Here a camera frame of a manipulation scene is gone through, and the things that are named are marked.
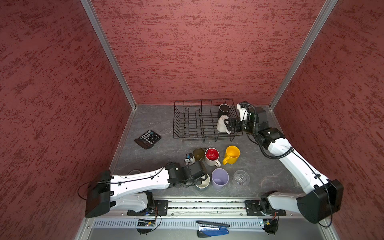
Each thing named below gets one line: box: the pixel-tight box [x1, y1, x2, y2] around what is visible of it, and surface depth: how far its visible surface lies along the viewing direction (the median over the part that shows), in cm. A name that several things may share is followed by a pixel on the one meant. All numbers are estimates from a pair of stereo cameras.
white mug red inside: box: [204, 147, 221, 168], surface depth 89 cm
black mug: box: [218, 103, 231, 119], surface depth 106 cm
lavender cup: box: [211, 167, 230, 190], surface depth 76 cm
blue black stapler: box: [196, 220, 230, 238], surface depth 68 cm
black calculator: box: [134, 129, 162, 150], surface depth 100 cm
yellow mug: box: [222, 145, 241, 165], surface depth 87 cm
